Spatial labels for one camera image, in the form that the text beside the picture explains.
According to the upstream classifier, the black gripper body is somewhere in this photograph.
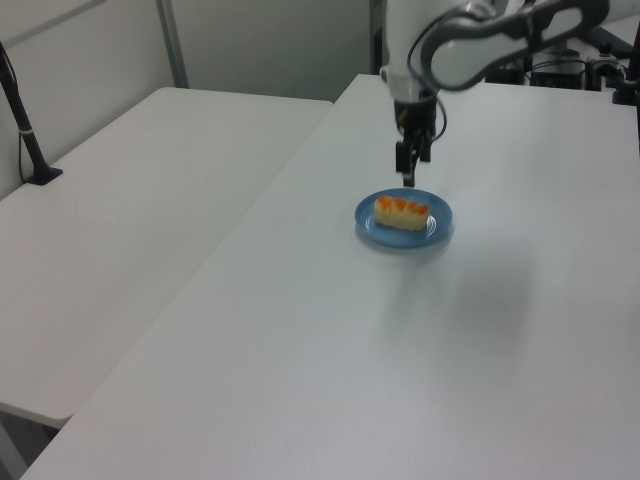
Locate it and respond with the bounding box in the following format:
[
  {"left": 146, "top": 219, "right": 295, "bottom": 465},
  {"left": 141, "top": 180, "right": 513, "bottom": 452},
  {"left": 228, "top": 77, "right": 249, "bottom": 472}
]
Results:
[{"left": 392, "top": 88, "right": 438, "bottom": 145}]

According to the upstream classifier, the yellow bread with orange topping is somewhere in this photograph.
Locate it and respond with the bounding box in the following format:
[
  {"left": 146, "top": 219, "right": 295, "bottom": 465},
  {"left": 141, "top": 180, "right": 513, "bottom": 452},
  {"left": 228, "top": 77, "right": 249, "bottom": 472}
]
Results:
[{"left": 373, "top": 194, "right": 430, "bottom": 232}]

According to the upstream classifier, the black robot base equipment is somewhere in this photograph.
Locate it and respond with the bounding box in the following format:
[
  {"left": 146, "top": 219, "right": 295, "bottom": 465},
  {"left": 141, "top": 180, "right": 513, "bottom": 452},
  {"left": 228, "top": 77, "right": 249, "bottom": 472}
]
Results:
[{"left": 483, "top": 24, "right": 632, "bottom": 91}]

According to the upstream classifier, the blue round plate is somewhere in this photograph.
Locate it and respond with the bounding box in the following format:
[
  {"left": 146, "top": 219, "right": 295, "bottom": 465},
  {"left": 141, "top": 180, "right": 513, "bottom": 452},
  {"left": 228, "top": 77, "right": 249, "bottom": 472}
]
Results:
[{"left": 354, "top": 187, "right": 456, "bottom": 247}]

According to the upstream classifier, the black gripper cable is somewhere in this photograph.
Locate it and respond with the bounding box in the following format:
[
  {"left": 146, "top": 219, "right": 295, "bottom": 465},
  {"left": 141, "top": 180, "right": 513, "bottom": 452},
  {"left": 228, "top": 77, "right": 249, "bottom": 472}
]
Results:
[{"left": 406, "top": 4, "right": 481, "bottom": 142}]

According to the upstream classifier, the black clamp mount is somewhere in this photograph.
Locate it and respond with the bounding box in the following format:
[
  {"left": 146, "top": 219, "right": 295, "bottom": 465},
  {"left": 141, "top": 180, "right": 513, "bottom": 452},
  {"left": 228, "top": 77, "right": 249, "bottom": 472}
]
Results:
[{"left": 610, "top": 0, "right": 640, "bottom": 106}]

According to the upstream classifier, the grey metal wall post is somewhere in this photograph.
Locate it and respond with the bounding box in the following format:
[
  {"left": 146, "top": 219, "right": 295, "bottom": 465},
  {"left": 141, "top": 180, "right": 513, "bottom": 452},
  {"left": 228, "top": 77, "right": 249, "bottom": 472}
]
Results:
[{"left": 155, "top": 0, "right": 190, "bottom": 89}]

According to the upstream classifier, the black camera stand pole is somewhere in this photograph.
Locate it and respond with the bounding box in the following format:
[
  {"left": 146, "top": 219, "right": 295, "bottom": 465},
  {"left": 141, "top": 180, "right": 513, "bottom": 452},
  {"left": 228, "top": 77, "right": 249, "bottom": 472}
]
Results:
[{"left": 0, "top": 40, "right": 65, "bottom": 187}]

